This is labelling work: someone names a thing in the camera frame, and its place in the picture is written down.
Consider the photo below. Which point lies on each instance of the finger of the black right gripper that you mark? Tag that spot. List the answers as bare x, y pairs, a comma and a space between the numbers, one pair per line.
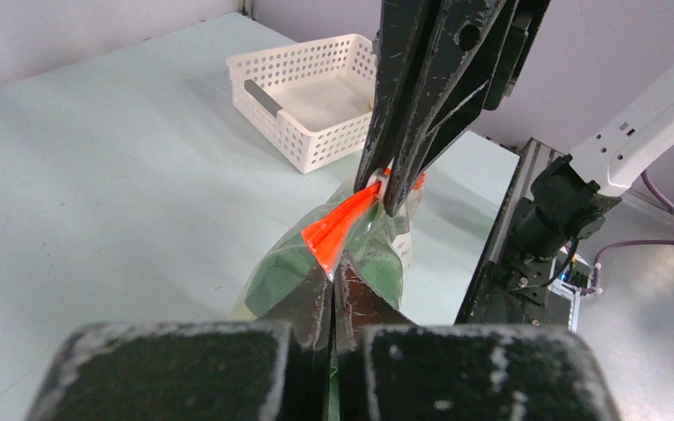
402, 24
456, 58

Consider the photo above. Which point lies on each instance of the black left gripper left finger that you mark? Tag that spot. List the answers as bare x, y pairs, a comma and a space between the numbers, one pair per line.
275, 367

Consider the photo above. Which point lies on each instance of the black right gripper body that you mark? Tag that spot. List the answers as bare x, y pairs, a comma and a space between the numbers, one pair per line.
519, 38

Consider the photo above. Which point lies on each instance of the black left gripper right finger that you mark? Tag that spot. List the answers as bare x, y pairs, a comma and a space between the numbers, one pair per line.
389, 368

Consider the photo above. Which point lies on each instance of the clear zip bag orange zipper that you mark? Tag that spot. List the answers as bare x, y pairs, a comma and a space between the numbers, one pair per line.
348, 221

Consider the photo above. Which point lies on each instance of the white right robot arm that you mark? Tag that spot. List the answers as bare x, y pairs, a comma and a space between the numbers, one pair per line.
571, 197

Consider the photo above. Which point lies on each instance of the white perforated plastic basket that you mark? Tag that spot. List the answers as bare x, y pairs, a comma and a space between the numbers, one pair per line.
312, 101

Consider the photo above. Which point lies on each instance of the aluminium frame profile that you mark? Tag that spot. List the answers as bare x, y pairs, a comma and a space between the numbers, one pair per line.
534, 157

